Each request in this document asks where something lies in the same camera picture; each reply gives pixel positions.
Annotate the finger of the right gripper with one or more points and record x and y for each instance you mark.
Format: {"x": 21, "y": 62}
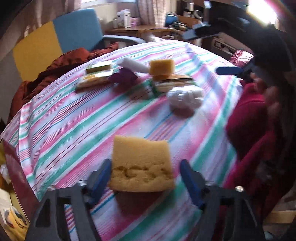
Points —
{"x": 242, "y": 73}

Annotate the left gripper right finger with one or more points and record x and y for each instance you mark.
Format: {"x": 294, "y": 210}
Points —
{"x": 226, "y": 213}

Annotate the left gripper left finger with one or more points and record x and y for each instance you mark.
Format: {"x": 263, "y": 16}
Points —
{"x": 49, "y": 221}

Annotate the white plastic bag bundle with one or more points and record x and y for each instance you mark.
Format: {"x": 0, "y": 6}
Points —
{"x": 186, "y": 97}

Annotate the small yellow sponge block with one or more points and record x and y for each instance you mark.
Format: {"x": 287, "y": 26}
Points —
{"x": 161, "y": 67}

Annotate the cracker pack green ends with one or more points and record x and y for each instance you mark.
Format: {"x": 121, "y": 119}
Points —
{"x": 164, "y": 83}

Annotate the white foam block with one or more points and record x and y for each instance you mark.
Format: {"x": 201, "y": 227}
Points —
{"x": 133, "y": 65}

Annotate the purple cloth pouch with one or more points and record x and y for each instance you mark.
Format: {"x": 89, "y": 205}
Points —
{"x": 123, "y": 76}

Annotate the torn yellow sponge block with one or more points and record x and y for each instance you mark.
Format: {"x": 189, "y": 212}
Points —
{"x": 140, "y": 165}

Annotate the green small carton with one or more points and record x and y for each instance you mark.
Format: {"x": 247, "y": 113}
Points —
{"x": 97, "y": 68}

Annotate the yellow snack packet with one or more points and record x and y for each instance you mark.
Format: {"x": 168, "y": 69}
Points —
{"x": 92, "y": 79}

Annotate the person's right hand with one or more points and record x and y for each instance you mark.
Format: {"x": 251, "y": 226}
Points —
{"x": 270, "y": 95}

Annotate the maroon gold storage box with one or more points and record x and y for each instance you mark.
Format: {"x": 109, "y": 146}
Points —
{"x": 26, "y": 197}

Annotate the striped bed sheet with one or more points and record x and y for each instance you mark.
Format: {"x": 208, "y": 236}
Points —
{"x": 62, "y": 135}

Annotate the cluttered side shelf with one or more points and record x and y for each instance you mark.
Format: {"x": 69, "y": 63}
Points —
{"x": 183, "y": 15}

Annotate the wooden desk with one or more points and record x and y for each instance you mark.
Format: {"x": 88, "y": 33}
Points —
{"x": 140, "y": 31}

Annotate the grey chair armrest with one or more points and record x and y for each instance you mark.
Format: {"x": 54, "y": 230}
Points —
{"x": 124, "y": 39}

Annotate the pink curtain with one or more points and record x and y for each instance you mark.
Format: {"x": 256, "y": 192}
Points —
{"x": 153, "y": 12}

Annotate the pink cup on desk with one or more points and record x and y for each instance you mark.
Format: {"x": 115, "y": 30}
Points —
{"x": 134, "y": 21}

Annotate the white carton on desk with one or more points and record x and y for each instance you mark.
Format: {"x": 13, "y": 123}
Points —
{"x": 124, "y": 18}

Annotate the rust red quilted blanket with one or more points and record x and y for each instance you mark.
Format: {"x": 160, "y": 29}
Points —
{"x": 60, "y": 66}

